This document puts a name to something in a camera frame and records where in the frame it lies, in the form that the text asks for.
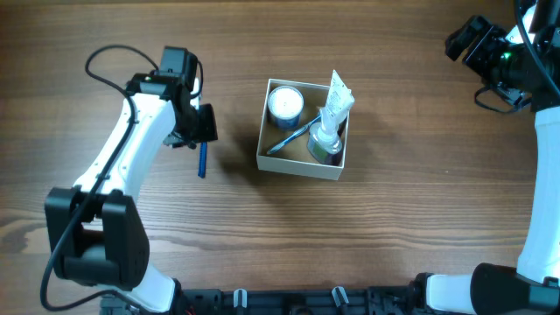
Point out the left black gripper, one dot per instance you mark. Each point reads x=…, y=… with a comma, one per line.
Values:
x=207, y=128

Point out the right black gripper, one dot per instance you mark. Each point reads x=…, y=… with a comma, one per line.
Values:
x=474, y=58

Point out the blue disposable razor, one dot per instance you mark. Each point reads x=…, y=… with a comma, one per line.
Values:
x=202, y=160

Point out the blue jar white lid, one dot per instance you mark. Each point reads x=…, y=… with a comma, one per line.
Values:
x=285, y=105

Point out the blue white toothbrush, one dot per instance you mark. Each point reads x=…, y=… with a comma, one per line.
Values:
x=296, y=134

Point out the clear blue spray bottle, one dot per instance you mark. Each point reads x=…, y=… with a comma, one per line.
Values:
x=324, y=142

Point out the white cosmetic tube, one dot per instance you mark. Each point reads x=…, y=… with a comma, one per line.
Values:
x=339, y=100

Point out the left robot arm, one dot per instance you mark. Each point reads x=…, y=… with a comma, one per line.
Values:
x=96, y=235

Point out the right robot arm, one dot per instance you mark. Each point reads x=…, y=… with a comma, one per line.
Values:
x=521, y=66

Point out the white cardboard box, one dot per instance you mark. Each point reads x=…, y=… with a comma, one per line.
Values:
x=295, y=158

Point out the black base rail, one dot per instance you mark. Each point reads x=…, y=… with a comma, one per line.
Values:
x=336, y=301

